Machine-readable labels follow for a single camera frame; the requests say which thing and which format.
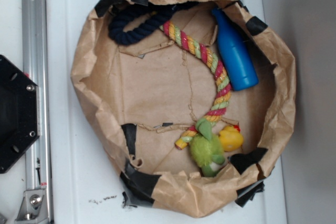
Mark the green plush animal toy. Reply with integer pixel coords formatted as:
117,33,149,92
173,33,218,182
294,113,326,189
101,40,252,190
190,118,226,177

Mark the brown paper bag bin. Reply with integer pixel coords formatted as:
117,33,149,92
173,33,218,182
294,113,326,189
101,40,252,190
71,0,296,218

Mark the yellow rubber duck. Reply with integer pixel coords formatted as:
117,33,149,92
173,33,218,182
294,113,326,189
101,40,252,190
219,125,244,152

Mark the blue plastic bottle toy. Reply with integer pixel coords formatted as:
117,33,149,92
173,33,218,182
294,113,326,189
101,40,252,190
212,8,259,91

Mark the multicolour rope toy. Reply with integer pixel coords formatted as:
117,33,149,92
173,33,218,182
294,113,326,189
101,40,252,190
160,20,232,151

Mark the dark navy rope toy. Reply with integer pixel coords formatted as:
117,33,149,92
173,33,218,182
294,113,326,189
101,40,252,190
108,2,198,46

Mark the aluminium extrusion rail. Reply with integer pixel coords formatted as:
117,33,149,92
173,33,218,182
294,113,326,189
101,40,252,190
22,0,54,223

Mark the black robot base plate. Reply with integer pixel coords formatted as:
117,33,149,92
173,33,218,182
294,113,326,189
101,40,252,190
1,55,39,174

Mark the metal corner bracket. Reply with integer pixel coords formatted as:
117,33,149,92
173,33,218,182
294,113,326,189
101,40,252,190
15,189,49,223

